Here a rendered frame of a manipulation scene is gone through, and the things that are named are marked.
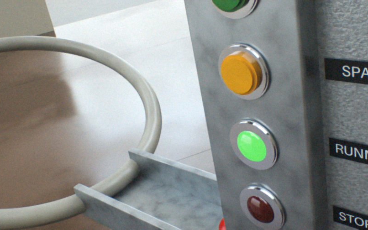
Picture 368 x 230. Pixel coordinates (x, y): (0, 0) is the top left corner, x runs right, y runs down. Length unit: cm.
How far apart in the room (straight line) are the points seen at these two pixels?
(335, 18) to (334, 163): 9
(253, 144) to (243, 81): 4
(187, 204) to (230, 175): 35
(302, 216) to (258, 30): 13
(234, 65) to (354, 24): 7
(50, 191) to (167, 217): 238
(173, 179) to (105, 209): 11
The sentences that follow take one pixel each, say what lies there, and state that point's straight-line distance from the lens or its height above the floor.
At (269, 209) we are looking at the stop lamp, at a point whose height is 130.
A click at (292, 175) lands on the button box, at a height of 133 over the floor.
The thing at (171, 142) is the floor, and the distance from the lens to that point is 316.
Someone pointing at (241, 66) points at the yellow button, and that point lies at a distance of 27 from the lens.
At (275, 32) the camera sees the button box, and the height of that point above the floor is 142.
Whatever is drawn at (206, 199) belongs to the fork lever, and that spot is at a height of 110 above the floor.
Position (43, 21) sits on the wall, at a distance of 715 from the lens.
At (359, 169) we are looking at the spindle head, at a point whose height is 133.
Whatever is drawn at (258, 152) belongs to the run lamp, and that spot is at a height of 135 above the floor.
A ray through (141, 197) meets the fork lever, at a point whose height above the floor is 110.
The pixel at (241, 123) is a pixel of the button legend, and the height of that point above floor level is 136.
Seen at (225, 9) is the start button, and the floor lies 144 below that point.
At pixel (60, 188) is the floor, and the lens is 302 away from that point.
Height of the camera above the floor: 150
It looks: 25 degrees down
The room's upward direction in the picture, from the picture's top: 12 degrees counter-clockwise
